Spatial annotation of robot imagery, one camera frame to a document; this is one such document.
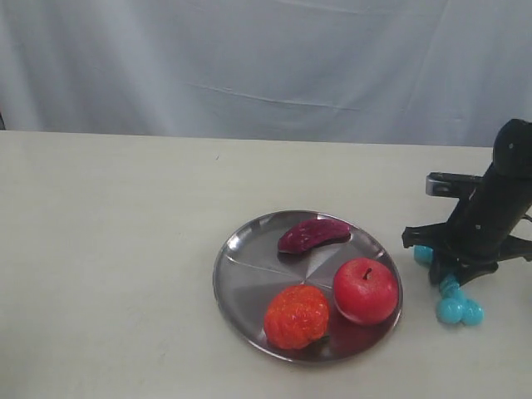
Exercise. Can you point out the white backdrop cloth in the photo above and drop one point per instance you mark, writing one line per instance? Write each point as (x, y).
(395, 72)

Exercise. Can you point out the orange-red toy strawberry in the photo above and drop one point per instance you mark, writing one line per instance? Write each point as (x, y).
(297, 317)

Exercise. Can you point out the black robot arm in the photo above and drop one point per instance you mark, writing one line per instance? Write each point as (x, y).
(511, 156)

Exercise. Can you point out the purple toy sweet potato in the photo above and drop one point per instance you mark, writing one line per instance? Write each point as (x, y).
(311, 233)

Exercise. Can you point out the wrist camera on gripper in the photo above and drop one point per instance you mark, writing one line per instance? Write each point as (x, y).
(450, 185)

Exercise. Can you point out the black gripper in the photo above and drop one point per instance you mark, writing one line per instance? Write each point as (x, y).
(478, 230)

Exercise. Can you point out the red apple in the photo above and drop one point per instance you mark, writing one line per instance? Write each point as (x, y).
(365, 291)

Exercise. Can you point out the round stainless steel plate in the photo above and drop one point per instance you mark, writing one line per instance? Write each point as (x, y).
(249, 272)

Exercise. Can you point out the teal toy bone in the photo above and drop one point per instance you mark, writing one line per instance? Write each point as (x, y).
(454, 306)

